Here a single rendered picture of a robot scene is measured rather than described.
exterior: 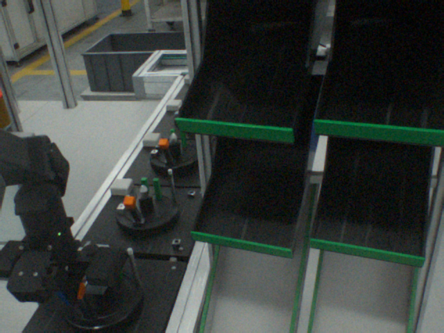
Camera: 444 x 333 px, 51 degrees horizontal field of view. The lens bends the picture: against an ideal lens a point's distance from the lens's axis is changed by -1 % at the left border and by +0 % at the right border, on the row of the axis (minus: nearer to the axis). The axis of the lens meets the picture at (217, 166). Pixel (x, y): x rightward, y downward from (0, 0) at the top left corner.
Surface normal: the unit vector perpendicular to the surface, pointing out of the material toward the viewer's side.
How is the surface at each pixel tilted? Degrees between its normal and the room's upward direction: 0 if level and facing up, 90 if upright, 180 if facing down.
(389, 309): 45
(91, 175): 0
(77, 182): 0
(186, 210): 0
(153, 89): 90
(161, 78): 90
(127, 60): 90
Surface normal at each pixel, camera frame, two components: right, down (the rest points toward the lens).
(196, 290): -0.07, -0.85
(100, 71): -0.18, 0.52
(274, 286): -0.29, -0.25
